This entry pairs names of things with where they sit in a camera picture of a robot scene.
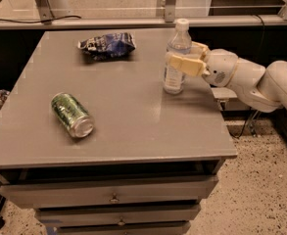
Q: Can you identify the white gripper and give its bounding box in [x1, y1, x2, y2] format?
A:
[166, 41, 238, 87]

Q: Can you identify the blue label plastic bottle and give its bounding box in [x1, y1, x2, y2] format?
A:
[163, 19, 192, 95]

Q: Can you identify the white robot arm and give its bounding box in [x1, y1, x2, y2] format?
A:
[166, 42, 287, 113]

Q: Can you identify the blue chip bag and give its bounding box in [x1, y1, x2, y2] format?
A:
[77, 32, 136, 61]

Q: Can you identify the green soda can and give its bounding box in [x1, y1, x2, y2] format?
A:
[51, 93, 94, 138]

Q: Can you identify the grey drawer cabinet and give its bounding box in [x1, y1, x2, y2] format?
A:
[0, 27, 238, 235]

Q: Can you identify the bottom grey drawer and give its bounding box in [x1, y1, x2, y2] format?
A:
[57, 221, 190, 235]

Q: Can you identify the grey drawer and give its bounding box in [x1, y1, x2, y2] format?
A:
[36, 203, 200, 227]
[57, 221, 190, 235]
[0, 175, 218, 209]

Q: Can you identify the top grey drawer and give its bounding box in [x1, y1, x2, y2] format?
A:
[0, 175, 218, 209]

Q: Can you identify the middle grey drawer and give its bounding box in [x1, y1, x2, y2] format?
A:
[36, 203, 200, 227]

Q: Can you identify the grey metal rail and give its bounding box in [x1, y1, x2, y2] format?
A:
[0, 15, 287, 30]

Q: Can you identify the black cable on rail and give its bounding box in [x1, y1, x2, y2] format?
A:
[0, 15, 82, 24]

